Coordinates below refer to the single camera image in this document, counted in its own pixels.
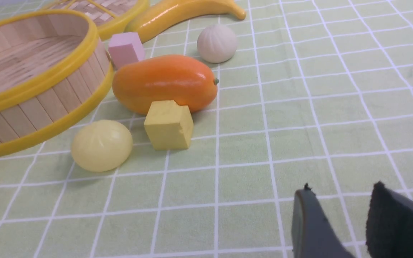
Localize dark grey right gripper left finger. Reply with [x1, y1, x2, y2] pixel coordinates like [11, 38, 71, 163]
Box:
[292, 183, 354, 258]

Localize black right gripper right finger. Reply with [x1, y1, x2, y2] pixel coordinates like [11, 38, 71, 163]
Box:
[366, 181, 413, 258]

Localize white bun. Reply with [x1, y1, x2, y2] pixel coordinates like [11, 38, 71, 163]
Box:
[197, 24, 238, 63]

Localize woven bamboo steamer lid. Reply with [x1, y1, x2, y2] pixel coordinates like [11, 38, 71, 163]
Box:
[42, 0, 150, 40]

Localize pink foam cube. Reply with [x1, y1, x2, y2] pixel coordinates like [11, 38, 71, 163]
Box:
[108, 32, 145, 69]

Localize bamboo steamer tray yellow rim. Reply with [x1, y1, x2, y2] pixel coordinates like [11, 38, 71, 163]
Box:
[0, 9, 114, 157]

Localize yellow foam cube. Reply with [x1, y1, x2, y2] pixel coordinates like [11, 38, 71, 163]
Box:
[144, 100, 194, 150]

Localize pale yellow bun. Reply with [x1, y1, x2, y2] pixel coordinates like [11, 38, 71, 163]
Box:
[71, 120, 133, 172]

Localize orange toy mango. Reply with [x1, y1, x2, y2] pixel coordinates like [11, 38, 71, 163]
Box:
[113, 54, 219, 115]

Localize yellow plastic banana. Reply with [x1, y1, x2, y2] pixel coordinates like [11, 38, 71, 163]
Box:
[124, 0, 246, 43]

